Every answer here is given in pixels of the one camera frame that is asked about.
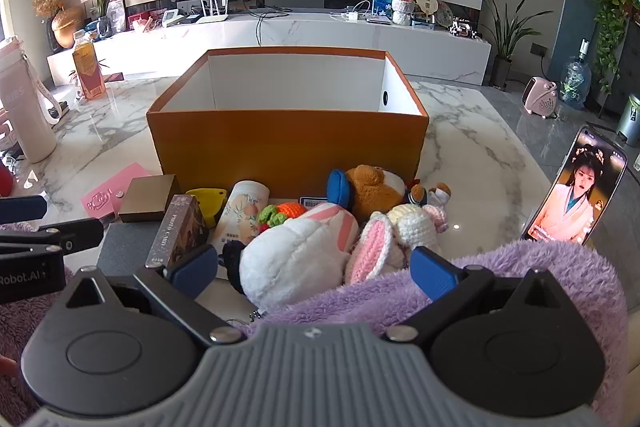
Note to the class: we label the crochet orange fruit toy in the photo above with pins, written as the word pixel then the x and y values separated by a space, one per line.
pixel 287 209

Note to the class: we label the white charger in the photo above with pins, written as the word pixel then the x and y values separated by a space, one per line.
pixel 354 16

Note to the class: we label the orange cardboard box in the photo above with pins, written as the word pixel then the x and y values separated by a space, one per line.
pixel 280 147

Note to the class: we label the small striped plush doll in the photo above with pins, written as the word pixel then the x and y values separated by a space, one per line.
pixel 435 194

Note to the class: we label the white ribbed vase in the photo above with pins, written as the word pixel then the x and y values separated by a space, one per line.
pixel 403 12

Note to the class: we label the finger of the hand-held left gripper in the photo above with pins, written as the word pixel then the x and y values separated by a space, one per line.
pixel 70 234
pixel 22 208

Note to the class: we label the person's left hand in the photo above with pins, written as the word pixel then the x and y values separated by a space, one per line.
pixel 6 365

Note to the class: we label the dark printed card box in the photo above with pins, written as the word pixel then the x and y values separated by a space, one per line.
pixel 180 227

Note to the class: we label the red gift box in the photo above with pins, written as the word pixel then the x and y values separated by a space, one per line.
pixel 145 21

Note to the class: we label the white router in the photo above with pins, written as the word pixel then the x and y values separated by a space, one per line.
pixel 212 17

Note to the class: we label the small brown box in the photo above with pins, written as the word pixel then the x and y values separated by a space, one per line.
pixel 147 199

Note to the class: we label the pink space heater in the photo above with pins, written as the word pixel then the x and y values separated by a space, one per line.
pixel 540 97

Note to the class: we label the white marble TV cabinet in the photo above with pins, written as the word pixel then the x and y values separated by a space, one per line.
pixel 325 38

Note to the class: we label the brown plush toy blue ear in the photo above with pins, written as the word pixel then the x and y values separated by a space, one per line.
pixel 372 192

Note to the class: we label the white plush rabbit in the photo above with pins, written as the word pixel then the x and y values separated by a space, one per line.
pixel 295 257

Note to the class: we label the purple fleece garment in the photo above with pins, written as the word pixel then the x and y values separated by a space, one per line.
pixel 550 257

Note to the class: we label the floral paper cup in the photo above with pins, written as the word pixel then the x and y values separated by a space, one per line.
pixel 240 212

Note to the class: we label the grey trash bin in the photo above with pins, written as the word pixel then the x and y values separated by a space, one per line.
pixel 629 117

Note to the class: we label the trailing vine plant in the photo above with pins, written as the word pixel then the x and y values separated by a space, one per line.
pixel 612 17

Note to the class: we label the pink card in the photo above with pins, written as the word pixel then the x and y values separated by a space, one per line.
pixel 112 192

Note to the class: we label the tall green potted plant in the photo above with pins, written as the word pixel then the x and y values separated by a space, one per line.
pixel 502 42

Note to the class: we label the pink and white water bottle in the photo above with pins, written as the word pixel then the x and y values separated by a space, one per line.
pixel 22 107

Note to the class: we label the yellow plastic piece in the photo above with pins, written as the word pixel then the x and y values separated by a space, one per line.
pixel 207 202

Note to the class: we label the black and white toy car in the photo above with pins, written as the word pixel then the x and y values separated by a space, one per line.
pixel 465 29

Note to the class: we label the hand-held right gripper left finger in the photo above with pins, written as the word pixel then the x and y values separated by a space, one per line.
pixel 195 267

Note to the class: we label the blue water jug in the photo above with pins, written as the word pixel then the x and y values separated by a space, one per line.
pixel 575 79

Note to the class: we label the barcode tag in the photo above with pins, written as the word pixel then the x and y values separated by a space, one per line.
pixel 311 201

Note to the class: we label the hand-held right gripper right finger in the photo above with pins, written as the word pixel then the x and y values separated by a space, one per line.
pixel 432 274

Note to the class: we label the smartphone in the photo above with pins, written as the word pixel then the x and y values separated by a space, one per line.
pixel 575 187

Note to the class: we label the dark grey box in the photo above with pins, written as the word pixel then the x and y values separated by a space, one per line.
pixel 125 247

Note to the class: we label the round paper fan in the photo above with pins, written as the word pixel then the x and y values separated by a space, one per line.
pixel 428 2

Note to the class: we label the small white display device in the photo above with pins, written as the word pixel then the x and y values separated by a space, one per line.
pixel 171 17

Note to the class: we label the gold vase with dried flowers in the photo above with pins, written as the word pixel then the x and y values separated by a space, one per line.
pixel 67 24

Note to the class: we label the white crochet bunny pink ears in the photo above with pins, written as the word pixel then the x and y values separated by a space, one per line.
pixel 410 222

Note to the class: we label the orange drink bottle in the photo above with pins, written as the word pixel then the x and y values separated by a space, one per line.
pixel 89 67

